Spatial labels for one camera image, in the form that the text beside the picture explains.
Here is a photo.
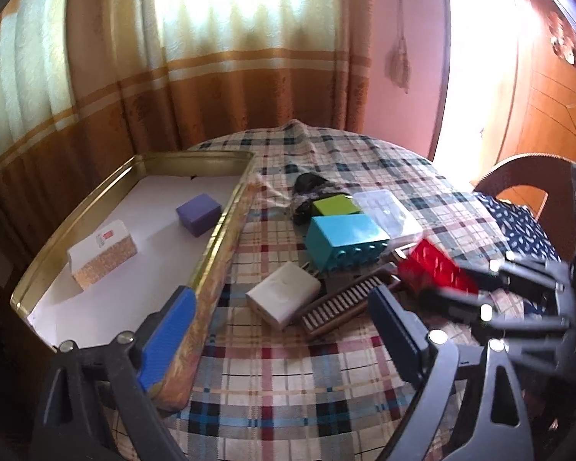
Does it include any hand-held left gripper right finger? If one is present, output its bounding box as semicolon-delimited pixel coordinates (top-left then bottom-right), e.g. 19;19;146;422
367;285;533;461

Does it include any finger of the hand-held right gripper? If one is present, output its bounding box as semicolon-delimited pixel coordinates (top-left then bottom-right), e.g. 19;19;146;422
463;252;572;298
422;289;572;376

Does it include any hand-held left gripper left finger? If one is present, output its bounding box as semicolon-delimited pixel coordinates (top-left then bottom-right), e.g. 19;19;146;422
29;285;197;461

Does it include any red building block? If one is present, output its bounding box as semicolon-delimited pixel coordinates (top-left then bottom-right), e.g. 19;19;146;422
397;237;481;298

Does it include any brown wooden comb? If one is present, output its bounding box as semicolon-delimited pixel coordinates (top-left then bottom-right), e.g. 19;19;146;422
295;264;401;342

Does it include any gold tin box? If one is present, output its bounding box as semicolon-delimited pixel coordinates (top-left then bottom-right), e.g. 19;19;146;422
10;150;260;413

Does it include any teal building block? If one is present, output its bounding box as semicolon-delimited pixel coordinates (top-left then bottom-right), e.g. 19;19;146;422
305;214;391;274

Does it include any clear plastic case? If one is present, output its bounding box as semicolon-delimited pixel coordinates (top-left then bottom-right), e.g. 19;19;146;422
353;189;423;245

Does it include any white wall charger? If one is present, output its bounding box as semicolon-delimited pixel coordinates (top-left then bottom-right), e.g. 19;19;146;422
246;262;323;331

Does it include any blue leaf-print cushion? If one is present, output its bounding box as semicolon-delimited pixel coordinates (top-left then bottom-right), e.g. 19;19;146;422
470;192;562;270

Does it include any white paper liner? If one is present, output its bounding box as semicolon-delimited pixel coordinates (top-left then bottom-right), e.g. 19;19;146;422
26;173;241;351

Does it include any white box with glitter side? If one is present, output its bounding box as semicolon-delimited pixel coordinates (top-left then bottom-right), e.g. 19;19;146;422
67;219;140;291

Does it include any brown wicker chair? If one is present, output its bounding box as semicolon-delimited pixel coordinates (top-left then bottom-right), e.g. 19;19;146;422
473;153;576;224

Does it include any purple small box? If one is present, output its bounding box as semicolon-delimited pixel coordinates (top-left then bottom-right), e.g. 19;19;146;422
175;194;222;237

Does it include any green building block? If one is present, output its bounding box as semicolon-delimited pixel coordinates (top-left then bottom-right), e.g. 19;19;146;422
313;194;363;218

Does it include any black key pouch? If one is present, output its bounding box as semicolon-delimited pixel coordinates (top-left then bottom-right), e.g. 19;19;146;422
293;172;337;224

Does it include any wooden wardrobe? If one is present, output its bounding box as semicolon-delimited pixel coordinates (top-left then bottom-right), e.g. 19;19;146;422
499;0;576;171

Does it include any orange and cream curtain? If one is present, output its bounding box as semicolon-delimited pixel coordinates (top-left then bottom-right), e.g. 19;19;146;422
0;0;375;260

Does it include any flower wall decoration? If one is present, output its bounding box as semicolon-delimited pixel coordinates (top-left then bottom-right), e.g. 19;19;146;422
547;12;576;65

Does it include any hanging rope tassel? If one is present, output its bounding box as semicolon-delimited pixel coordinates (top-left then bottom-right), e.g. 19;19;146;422
389;0;411;94

